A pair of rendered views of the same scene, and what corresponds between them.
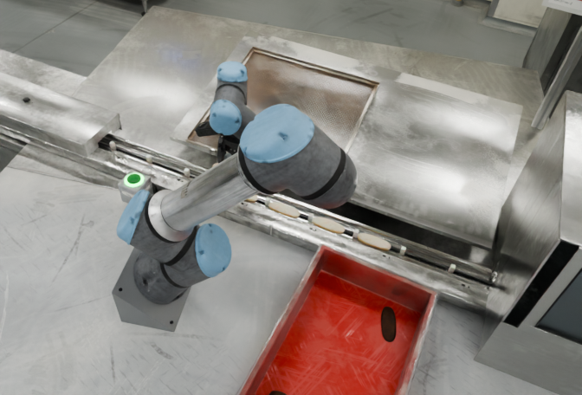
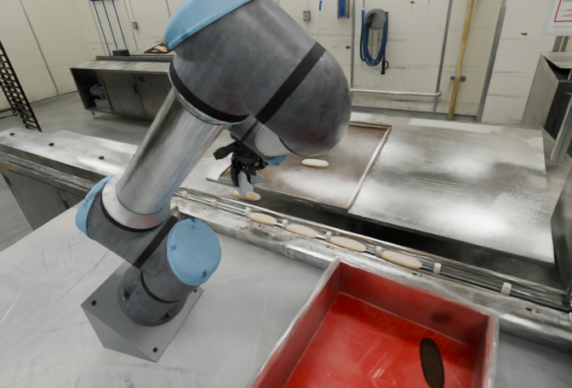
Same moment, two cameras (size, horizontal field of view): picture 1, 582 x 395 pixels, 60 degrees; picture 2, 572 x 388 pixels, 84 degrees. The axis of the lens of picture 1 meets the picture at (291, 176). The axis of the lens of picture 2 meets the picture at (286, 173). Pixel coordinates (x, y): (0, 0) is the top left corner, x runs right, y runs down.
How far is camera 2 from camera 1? 0.62 m
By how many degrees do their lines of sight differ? 19
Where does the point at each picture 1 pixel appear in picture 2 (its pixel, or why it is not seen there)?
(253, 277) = (261, 299)
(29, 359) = not seen: outside the picture
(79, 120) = not seen: hidden behind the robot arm
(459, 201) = (495, 214)
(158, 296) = (138, 314)
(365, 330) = (400, 370)
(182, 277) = (158, 286)
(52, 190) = not seen: hidden behind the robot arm
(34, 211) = (74, 239)
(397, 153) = (416, 176)
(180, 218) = (130, 191)
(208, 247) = (184, 243)
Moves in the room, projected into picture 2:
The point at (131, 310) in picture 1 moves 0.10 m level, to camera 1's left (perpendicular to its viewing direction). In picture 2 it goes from (106, 331) to (64, 325)
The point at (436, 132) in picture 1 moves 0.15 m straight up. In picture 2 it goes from (454, 156) to (462, 113)
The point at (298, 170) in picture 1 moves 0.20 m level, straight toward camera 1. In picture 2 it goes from (239, 46) to (100, 104)
